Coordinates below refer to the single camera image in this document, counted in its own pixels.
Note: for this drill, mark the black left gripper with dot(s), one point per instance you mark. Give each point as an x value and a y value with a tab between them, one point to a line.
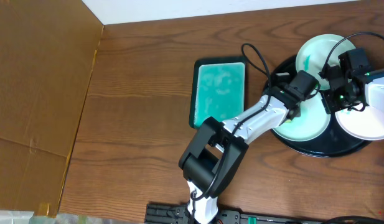
294	112

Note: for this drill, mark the white plate with green stain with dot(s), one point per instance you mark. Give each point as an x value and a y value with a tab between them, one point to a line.
366	125

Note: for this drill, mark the mint green plate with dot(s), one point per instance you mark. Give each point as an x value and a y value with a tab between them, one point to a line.
312	122
312	55

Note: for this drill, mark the black rectangular soap tray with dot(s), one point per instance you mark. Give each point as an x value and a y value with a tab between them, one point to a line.
218	89

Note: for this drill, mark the round black serving tray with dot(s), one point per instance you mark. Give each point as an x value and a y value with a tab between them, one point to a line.
333	142

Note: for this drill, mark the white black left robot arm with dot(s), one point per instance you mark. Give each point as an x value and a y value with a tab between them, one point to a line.
215	152

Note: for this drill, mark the brown cardboard panel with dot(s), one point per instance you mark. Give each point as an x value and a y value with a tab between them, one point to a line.
47	54

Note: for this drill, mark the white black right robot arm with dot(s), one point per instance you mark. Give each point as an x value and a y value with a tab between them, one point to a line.
373	88

